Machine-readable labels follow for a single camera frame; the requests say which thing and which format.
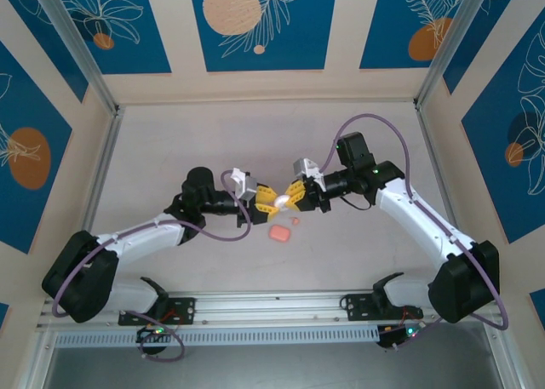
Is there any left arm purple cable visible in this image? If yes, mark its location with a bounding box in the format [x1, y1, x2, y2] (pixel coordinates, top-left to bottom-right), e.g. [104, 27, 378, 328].
[50, 169, 252, 363]

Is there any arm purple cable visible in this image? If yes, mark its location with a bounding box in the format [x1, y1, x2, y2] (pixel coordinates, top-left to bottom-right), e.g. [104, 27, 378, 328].
[318, 113, 511, 354]
[50, 169, 252, 363]

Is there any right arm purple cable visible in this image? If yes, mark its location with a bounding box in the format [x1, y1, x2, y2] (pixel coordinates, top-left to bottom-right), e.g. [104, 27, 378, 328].
[318, 113, 511, 354]

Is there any aluminium mounting rail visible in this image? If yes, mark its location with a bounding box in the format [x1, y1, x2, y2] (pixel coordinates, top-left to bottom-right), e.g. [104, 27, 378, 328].
[36, 289, 510, 335]

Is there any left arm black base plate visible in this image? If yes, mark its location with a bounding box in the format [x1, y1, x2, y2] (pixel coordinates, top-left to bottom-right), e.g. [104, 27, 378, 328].
[118, 297, 197, 326]

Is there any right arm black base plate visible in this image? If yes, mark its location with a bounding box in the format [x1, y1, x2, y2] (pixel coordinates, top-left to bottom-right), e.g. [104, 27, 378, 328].
[343, 293, 423, 322]

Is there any grey slotted cable duct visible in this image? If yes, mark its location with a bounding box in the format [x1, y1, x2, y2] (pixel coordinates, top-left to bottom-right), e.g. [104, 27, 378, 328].
[54, 325, 380, 348]

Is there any blue floral wall poster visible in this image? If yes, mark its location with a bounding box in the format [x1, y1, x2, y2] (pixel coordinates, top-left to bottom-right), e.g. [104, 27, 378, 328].
[359, 0, 472, 71]
[0, 42, 73, 255]
[462, 20, 545, 245]
[188, 0, 339, 72]
[49, 0, 173, 76]

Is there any aluminium frame post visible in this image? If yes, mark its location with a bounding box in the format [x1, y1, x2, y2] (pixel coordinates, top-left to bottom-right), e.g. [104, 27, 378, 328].
[416, 0, 524, 108]
[32, 0, 119, 114]

